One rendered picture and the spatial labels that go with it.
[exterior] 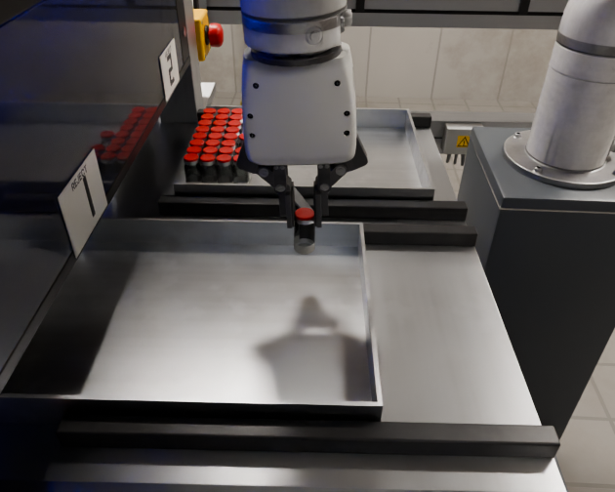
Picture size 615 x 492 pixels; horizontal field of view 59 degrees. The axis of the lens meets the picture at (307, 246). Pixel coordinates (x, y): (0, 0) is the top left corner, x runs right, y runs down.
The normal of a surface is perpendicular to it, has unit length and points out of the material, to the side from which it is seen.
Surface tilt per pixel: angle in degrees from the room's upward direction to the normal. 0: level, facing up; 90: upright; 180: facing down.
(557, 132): 90
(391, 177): 0
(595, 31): 89
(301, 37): 90
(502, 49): 90
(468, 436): 0
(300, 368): 0
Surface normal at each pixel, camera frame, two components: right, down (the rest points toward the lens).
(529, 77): -0.05, 0.60
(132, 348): 0.01, -0.80
